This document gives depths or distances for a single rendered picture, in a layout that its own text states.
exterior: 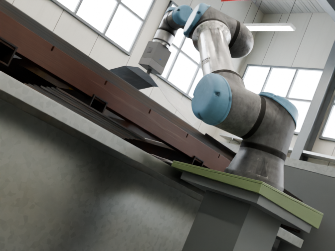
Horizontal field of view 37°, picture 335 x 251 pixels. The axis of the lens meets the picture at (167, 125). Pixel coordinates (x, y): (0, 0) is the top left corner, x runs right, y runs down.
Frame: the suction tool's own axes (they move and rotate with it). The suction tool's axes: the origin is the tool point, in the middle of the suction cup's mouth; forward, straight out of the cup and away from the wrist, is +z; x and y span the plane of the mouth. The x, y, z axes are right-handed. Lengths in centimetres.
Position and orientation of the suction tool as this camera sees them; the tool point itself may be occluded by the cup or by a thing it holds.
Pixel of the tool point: (145, 79)
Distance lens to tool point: 197.2
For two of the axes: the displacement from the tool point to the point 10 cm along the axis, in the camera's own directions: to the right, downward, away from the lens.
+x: 7.0, 1.7, -6.9
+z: -3.9, 9.0, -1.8
